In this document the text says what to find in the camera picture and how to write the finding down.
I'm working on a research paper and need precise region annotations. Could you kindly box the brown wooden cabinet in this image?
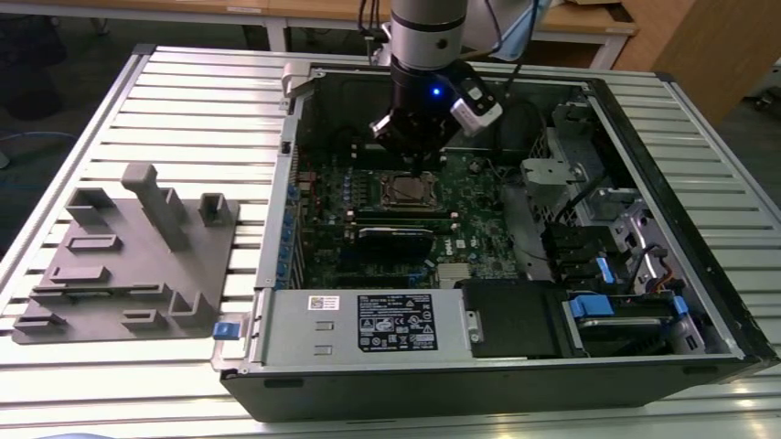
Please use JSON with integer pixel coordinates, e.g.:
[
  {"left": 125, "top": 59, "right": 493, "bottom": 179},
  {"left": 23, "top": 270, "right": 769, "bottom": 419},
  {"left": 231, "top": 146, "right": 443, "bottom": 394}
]
[{"left": 627, "top": 0, "right": 781, "bottom": 127}]

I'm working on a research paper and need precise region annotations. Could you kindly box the black plastic shroud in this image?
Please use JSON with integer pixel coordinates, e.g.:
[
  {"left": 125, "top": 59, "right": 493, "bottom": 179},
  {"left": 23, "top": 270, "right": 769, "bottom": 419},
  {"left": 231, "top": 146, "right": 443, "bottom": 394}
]
[{"left": 461, "top": 279, "right": 573, "bottom": 360}]

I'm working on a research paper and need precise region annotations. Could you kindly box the silver CPU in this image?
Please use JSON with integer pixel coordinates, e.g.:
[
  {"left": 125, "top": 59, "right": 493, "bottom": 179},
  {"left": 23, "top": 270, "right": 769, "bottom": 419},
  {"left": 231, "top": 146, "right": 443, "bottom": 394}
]
[{"left": 392, "top": 177, "right": 430, "bottom": 202}]

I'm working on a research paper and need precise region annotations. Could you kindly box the black flat cable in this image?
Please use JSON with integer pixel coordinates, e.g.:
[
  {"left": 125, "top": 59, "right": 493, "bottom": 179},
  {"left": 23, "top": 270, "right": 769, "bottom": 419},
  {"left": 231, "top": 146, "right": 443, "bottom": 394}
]
[{"left": 551, "top": 173, "right": 605, "bottom": 225}]

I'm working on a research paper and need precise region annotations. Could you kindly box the blue disk carrier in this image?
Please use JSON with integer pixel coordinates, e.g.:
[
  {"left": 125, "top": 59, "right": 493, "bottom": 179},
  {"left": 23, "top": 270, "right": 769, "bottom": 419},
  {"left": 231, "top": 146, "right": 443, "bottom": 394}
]
[{"left": 565, "top": 292, "right": 690, "bottom": 330}]

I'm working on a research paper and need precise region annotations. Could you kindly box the black sleeved cable loop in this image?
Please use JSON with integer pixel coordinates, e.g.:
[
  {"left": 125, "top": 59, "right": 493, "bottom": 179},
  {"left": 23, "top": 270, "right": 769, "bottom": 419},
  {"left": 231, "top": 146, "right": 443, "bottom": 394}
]
[{"left": 497, "top": 99, "right": 545, "bottom": 153}]

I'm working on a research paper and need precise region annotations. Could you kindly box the silver finned heatsink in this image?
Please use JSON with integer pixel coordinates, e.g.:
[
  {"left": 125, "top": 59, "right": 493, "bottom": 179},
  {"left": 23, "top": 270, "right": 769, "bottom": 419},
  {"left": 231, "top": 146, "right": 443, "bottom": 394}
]
[{"left": 435, "top": 262, "right": 475, "bottom": 281}]

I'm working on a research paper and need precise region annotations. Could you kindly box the grey plastic case handle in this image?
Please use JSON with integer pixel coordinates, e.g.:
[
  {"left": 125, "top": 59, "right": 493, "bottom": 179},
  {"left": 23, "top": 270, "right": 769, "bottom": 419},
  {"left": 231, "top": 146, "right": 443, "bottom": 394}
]
[{"left": 280, "top": 62, "right": 314, "bottom": 100}]

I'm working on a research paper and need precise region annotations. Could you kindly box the silver metal bracket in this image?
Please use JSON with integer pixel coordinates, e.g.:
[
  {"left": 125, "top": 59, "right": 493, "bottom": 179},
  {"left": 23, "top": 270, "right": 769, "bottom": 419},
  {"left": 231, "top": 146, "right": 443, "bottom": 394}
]
[{"left": 519, "top": 157, "right": 589, "bottom": 201}]

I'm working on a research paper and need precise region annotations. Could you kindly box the coloured wire bundle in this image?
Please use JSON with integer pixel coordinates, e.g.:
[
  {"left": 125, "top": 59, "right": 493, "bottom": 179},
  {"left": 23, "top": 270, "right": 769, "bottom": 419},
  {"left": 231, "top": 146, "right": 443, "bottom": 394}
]
[{"left": 645, "top": 269, "right": 684, "bottom": 297}]

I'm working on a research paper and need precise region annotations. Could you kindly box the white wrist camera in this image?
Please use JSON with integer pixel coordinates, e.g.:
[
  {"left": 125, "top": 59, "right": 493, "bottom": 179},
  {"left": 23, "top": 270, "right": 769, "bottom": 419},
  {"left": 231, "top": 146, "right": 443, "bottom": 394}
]
[{"left": 449, "top": 76, "right": 505, "bottom": 137}]

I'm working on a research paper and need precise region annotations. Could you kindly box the black plastic bay housing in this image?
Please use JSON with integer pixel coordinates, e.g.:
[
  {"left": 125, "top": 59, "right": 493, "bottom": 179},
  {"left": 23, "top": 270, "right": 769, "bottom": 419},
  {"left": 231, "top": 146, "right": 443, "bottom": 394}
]
[{"left": 541, "top": 223, "right": 618, "bottom": 283}]

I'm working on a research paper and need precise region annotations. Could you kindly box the grey parts rack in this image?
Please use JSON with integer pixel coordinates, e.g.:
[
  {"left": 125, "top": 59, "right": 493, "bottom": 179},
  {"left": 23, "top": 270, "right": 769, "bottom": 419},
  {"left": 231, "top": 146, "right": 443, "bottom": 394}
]
[{"left": 9, "top": 163, "right": 243, "bottom": 345}]

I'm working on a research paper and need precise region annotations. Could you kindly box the black graphics card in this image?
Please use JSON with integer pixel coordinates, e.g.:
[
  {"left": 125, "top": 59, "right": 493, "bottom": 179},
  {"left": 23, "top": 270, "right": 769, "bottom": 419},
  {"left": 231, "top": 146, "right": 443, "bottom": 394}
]
[{"left": 355, "top": 225, "right": 438, "bottom": 265}]

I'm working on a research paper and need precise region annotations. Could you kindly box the black office chair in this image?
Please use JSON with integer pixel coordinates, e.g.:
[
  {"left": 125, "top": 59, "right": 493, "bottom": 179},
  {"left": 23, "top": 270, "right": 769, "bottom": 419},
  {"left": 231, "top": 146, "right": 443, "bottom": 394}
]
[{"left": 0, "top": 13, "right": 68, "bottom": 121}]

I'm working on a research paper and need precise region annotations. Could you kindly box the black PC case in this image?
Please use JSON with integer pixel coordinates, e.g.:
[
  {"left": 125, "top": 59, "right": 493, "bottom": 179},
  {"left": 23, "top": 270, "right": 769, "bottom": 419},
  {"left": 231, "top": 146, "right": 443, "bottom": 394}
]
[{"left": 210, "top": 61, "right": 781, "bottom": 424}]

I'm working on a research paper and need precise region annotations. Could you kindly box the metal socket cover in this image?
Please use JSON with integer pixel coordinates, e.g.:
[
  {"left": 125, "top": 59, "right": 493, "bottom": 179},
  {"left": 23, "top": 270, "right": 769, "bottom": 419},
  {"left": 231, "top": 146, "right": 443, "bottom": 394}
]
[{"left": 380, "top": 172, "right": 442, "bottom": 212}]

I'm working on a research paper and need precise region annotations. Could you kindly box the metal drive cage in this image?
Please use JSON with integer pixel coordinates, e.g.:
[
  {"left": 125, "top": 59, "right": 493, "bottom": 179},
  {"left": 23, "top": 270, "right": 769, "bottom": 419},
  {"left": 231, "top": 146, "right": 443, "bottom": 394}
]
[{"left": 521, "top": 102, "right": 647, "bottom": 230}]

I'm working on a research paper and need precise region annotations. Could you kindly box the green motherboard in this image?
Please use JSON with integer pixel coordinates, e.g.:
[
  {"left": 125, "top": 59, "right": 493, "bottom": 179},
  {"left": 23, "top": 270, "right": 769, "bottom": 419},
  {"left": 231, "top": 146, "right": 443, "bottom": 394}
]
[{"left": 291, "top": 150, "right": 542, "bottom": 292}]

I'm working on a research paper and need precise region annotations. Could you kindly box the silver power supply unit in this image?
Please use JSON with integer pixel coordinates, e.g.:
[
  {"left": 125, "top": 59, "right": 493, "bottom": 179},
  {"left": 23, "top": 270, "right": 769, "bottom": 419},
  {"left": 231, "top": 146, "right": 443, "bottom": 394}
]
[{"left": 259, "top": 288, "right": 475, "bottom": 367}]

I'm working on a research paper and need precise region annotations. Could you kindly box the wheeled chair base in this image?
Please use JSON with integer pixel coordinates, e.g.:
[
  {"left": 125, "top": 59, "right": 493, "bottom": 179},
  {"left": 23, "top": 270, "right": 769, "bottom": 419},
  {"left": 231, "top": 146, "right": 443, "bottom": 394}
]
[{"left": 741, "top": 61, "right": 781, "bottom": 111}]

